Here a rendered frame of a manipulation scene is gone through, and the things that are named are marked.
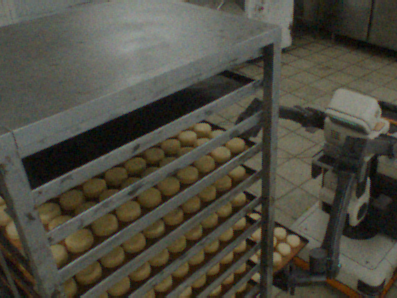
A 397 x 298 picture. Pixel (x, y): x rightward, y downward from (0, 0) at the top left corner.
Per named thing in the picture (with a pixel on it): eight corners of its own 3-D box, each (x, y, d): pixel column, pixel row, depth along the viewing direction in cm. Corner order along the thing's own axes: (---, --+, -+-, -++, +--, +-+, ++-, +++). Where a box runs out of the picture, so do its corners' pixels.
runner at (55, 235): (261, 113, 115) (261, 103, 113) (269, 117, 113) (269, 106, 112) (19, 252, 74) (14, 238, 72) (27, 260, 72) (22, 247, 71)
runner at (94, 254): (260, 142, 120) (260, 133, 118) (268, 146, 118) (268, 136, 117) (33, 288, 79) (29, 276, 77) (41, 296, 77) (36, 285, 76)
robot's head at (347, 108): (345, 98, 219) (336, 84, 207) (384, 111, 208) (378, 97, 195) (331, 123, 218) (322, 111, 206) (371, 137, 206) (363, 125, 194)
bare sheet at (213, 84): (154, 49, 130) (153, 44, 129) (259, 86, 107) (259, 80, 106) (-77, 127, 91) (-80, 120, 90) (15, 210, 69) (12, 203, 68)
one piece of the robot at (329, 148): (323, 169, 238) (326, 134, 226) (370, 189, 222) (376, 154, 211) (306, 182, 228) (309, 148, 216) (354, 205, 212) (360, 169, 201)
